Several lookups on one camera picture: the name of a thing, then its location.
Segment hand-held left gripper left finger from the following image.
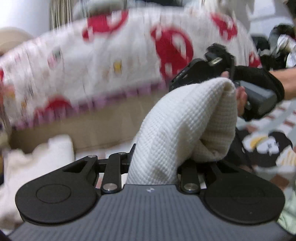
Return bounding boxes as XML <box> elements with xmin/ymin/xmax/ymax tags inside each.
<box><xmin>62</xmin><ymin>144</ymin><xmax>137</xmax><ymax>194</ymax></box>

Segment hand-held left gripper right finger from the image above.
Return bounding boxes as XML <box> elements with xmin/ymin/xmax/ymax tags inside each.
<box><xmin>178</xmin><ymin>159</ymin><xmax>240</xmax><ymax>194</ymax></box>

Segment cream top with green trim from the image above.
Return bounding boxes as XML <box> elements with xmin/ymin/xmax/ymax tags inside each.
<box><xmin>127</xmin><ymin>77</ymin><xmax>238</xmax><ymax>186</ymax></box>

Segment person's right forearm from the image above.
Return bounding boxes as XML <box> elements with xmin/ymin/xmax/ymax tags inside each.
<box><xmin>269</xmin><ymin>67</ymin><xmax>296</xmax><ymax>100</ymax></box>

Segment black and white clothes heap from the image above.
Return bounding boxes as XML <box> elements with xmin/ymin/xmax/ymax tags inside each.
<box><xmin>251</xmin><ymin>23</ymin><xmax>296</xmax><ymax>70</ymax></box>

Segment person's right hand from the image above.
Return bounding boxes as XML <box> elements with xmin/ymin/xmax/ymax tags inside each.
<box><xmin>221</xmin><ymin>65</ymin><xmax>285</xmax><ymax>121</ymax></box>

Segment beige bed base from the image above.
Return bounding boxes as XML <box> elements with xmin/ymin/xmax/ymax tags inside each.
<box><xmin>10</xmin><ymin>91</ymin><xmax>172</xmax><ymax>155</ymax></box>

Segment checkered printed play mat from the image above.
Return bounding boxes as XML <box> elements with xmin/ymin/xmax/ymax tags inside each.
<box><xmin>236</xmin><ymin>100</ymin><xmax>296</xmax><ymax>209</ymax></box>

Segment white quilt with red bears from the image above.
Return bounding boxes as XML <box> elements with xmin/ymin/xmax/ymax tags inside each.
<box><xmin>0</xmin><ymin>8</ymin><xmax>263</xmax><ymax>130</ymax></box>

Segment cream pants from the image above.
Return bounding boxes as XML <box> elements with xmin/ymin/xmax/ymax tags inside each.
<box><xmin>0</xmin><ymin>134</ymin><xmax>76</xmax><ymax>232</ymax></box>

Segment light green quilt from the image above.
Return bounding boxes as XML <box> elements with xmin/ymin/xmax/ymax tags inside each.
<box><xmin>276</xmin><ymin>197</ymin><xmax>296</xmax><ymax>229</ymax></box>

